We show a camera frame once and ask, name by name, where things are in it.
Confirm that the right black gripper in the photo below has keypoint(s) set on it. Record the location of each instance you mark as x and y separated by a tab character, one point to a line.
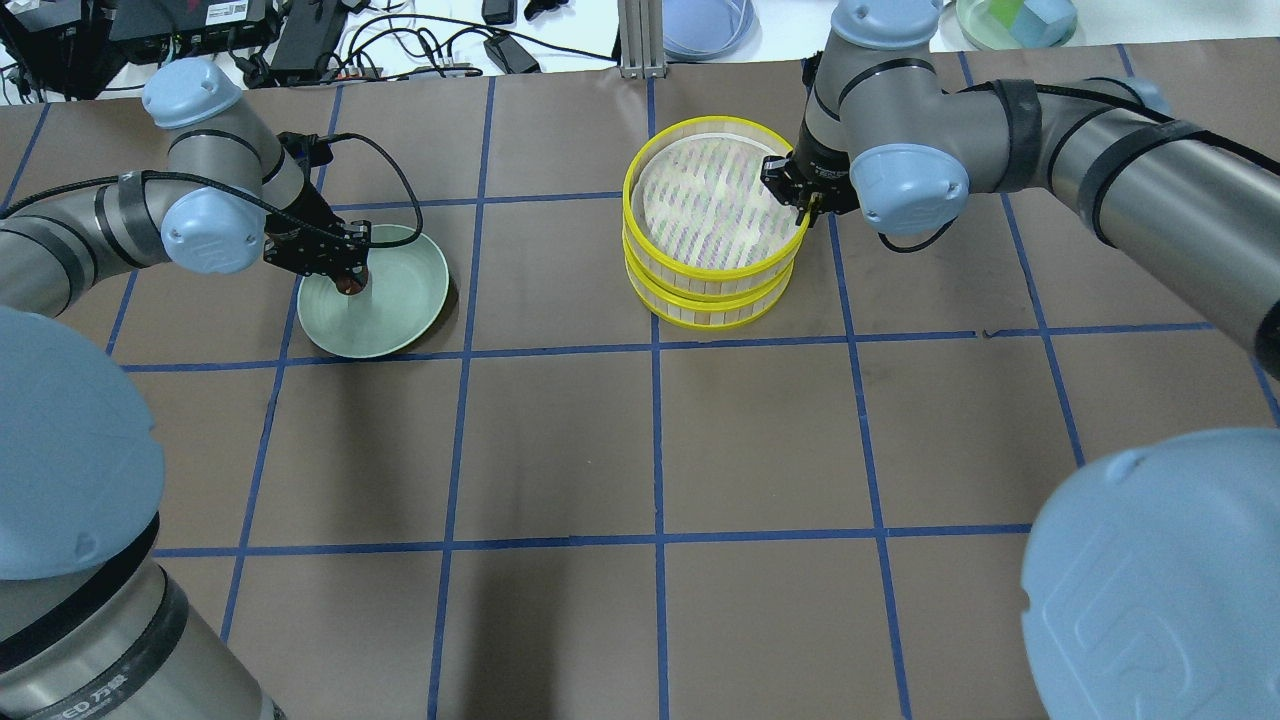
822	180

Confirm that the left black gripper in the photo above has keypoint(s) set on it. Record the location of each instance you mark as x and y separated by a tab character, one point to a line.
314	222

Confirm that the brown bun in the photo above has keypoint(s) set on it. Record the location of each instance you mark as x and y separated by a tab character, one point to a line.
349	286

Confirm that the yellow bamboo steamer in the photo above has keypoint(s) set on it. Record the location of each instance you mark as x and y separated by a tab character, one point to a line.
696	215
707	315

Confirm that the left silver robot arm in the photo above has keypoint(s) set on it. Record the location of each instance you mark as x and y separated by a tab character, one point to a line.
93	627

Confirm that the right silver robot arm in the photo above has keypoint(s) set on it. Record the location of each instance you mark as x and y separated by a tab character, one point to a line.
1150	573

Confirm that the green plate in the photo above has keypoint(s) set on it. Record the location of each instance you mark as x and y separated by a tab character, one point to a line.
407	289

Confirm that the blue plate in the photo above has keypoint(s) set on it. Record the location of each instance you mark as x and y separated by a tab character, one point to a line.
705	30

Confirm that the green glass bowl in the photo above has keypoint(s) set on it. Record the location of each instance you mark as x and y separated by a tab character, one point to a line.
981	32

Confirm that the black power brick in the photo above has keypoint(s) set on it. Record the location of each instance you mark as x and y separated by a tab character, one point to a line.
509	56

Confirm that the green sponge block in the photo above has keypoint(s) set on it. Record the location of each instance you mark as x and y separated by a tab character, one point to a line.
1003	13

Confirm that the blue sponge block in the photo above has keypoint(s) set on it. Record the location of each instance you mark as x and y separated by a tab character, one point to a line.
1044	23

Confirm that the aluminium frame post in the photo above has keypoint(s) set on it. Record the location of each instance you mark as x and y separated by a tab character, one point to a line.
642	50

